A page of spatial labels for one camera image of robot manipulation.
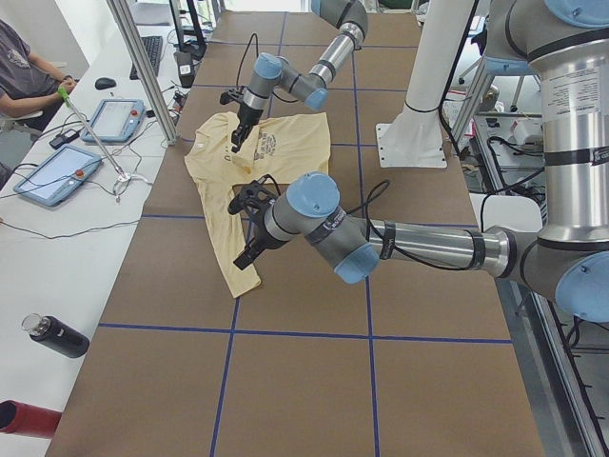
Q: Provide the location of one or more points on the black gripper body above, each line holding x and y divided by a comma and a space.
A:
265, 240
245, 115

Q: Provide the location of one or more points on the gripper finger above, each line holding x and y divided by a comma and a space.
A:
250, 253
238, 136

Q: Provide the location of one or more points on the yellow long-sleeve printed shirt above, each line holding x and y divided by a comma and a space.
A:
285, 148

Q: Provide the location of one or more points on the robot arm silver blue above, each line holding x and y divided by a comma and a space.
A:
566, 44
271, 71

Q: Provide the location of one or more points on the black power adapter box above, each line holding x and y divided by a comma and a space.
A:
185, 67

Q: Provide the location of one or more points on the black monitor stand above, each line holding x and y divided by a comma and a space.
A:
188, 29

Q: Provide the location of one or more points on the black keyboard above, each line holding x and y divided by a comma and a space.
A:
153, 46

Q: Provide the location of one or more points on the far blue teach pendant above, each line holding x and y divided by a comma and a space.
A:
116, 120

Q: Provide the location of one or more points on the blue teach pendant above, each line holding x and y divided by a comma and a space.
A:
59, 176
116, 120

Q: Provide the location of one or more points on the black computer mouse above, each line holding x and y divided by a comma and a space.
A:
104, 83

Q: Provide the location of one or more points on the small black phone device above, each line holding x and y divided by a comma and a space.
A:
64, 138

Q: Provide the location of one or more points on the near blue teach pendant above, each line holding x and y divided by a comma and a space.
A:
59, 176

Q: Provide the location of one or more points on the black water bottle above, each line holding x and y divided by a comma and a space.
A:
56, 335

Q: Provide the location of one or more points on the seated person grey shirt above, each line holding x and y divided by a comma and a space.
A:
29, 83

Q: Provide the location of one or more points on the red cylinder bottle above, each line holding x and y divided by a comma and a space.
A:
28, 420

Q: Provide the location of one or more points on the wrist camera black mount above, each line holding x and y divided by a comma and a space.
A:
255, 198
232, 95

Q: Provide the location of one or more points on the aluminium frame post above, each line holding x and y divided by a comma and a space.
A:
137, 52

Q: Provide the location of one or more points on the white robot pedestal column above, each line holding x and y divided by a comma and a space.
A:
414, 138

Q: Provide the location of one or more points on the metal reacher stick green handle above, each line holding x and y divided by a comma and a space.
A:
123, 178

